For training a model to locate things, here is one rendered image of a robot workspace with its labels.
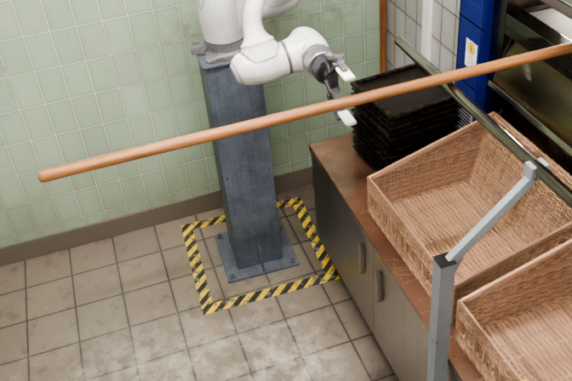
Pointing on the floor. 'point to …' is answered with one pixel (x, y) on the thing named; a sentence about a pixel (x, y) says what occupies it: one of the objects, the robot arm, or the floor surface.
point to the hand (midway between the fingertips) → (349, 100)
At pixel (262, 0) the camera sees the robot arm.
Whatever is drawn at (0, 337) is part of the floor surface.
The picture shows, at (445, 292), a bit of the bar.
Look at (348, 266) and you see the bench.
